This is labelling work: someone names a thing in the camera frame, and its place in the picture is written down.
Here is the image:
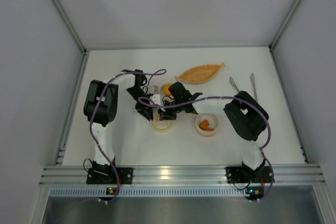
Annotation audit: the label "perforated cable tray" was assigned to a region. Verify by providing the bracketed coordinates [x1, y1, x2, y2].
[49, 186, 261, 198]

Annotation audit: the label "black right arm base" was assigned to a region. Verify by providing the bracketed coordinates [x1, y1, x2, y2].
[225, 166, 274, 184]

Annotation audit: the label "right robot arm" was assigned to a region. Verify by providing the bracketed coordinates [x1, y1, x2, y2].
[158, 82, 270, 181]

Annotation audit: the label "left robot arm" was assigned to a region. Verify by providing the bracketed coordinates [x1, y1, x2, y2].
[83, 69, 151, 177]

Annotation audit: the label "steel food tongs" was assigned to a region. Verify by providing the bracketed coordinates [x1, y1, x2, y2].
[229, 72, 258, 101]

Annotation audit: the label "pink lunch bowl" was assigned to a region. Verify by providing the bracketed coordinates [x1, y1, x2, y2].
[194, 113, 220, 137]

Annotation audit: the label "woven fish-shaped basket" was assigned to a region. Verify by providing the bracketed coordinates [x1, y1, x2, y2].
[174, 62, 226, 84]

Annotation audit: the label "orange lunch bowl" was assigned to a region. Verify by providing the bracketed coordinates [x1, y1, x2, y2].
[160, 82, 174, 102]

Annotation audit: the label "cream lid pink handle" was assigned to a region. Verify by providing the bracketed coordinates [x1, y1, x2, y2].
[151, 113, 174, 133]

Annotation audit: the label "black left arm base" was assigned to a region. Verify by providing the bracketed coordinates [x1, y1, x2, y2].
[86, 167, 133, 185]

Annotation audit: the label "aluminium front rail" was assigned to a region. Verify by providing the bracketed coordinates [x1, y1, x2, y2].
[39, 164, 326, 186]

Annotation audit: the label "cream lid orange handle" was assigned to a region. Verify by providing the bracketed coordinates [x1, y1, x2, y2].
[184, 111, 198, 118]

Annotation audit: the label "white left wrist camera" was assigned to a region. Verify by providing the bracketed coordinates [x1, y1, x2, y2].
[151, 86, 162, 105]

